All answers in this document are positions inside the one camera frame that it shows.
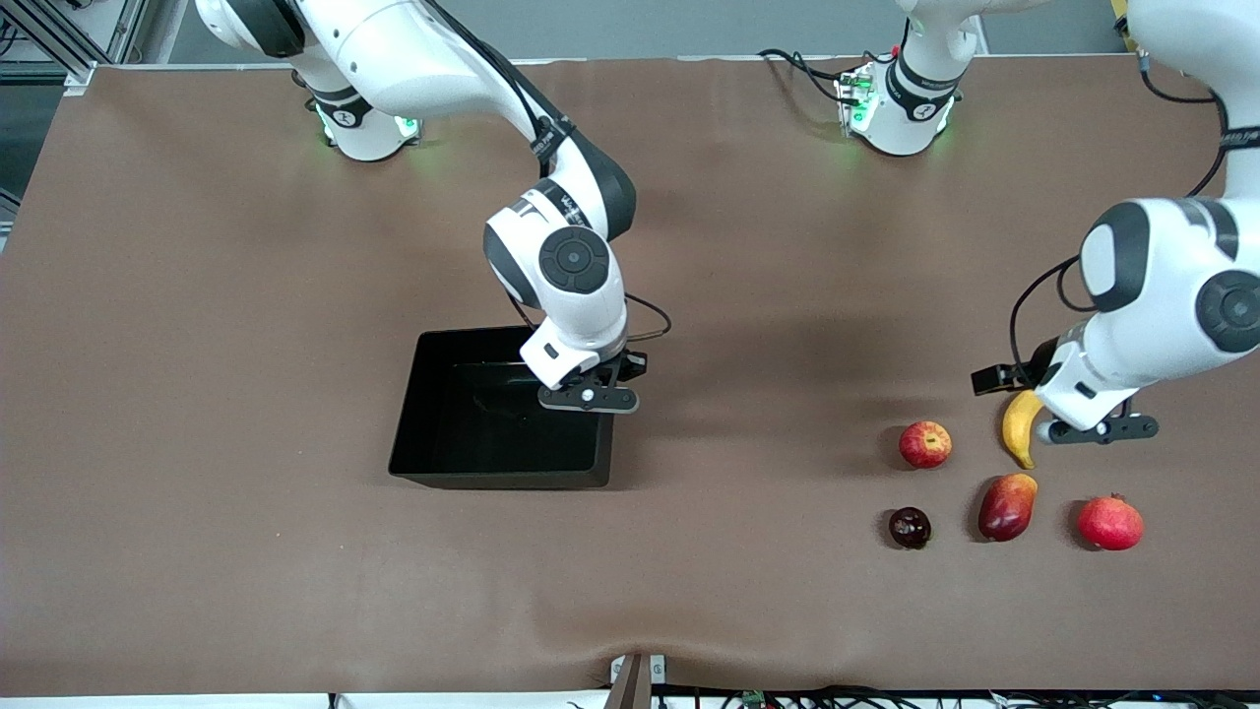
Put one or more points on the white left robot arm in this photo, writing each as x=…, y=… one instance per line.
x=1162, y=295

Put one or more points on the brown table mat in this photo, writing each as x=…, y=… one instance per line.
x=295, y=394

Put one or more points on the red yellow apple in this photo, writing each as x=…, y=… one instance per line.
x=925, y=445

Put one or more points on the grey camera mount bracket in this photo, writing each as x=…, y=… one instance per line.
x=635, y=679

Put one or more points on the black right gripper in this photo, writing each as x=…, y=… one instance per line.
x=633, y=365

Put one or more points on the small green circuit board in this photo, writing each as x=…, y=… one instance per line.
x=754, y=698

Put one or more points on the red orange mango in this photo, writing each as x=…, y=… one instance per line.
x=1006, y=510

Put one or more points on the dark purple plum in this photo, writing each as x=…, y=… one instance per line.
x=910, y=529

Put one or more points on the silver aluminium frame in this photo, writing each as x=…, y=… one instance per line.
x=69, y=54

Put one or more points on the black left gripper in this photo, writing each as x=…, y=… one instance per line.
x=1038, y=369

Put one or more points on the red pomegranate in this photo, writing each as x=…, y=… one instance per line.
x=1110, y=524

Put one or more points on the black plastic box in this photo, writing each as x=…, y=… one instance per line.
x=472, y=433

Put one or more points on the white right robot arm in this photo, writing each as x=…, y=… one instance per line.
x=394, y=49

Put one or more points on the yellow banana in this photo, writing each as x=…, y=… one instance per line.
x=1022, y=433

